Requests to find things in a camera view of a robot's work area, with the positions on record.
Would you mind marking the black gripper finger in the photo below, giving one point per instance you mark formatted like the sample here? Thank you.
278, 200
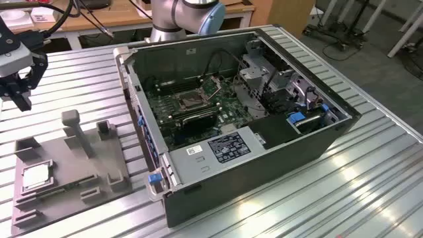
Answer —
38, 69
7, 88

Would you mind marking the silver square CPU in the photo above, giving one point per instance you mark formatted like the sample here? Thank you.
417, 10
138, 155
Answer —
37, 177

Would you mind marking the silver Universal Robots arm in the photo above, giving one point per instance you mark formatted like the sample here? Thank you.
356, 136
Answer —
165, 12

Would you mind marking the blue slot retainer strip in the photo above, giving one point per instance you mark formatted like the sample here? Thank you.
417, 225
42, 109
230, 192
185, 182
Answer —
140, 120

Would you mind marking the CPU socket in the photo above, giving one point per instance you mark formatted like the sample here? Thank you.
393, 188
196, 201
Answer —
192, 101

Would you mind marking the white box with bowl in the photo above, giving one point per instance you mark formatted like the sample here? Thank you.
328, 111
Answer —
17, 19

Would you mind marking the white box with label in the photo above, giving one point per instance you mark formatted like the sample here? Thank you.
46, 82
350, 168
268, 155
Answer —
45, 16

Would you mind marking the red packet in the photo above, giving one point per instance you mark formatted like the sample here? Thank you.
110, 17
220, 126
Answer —
38, 1

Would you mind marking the black round object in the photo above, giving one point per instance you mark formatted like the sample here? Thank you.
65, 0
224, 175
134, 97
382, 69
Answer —
96, 3

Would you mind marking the wooden desk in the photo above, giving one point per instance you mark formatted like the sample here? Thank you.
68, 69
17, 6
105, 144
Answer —
126, 19

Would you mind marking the green RAM stick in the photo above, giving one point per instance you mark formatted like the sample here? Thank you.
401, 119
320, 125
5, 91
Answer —
53, 192

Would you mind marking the grey parts rack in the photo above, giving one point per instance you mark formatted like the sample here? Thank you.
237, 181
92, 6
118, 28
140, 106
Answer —
77, 198

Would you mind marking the blue case latch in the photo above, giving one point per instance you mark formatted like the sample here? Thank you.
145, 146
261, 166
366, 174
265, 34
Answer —
156, 179

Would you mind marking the green motherboard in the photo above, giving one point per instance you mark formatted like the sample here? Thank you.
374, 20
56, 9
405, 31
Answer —
232, 104

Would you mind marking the grey power supply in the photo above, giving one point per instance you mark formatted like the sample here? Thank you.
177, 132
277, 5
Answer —
198, 168

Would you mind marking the grey metal drive cage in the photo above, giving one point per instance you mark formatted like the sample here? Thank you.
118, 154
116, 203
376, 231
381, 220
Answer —
254, 72

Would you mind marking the cardboard box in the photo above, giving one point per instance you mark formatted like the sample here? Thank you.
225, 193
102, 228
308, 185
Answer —
238, 2

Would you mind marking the wooden cabinet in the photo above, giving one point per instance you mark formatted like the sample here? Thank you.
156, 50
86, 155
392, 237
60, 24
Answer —
292, 15

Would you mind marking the open black PC case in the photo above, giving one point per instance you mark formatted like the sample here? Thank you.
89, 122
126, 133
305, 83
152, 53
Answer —
265, 173

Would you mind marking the blue disk carrier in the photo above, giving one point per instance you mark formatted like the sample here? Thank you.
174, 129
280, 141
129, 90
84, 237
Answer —
296, 118

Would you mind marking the small blue clip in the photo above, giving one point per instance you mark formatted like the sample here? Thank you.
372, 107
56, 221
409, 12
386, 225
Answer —
324, 107

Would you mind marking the black wheeled stand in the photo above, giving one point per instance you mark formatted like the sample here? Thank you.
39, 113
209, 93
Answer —
354, 24

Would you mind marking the white table legs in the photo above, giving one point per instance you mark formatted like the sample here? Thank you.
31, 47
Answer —
402, 39

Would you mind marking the white table frame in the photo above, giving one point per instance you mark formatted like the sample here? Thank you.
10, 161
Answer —
377, 12

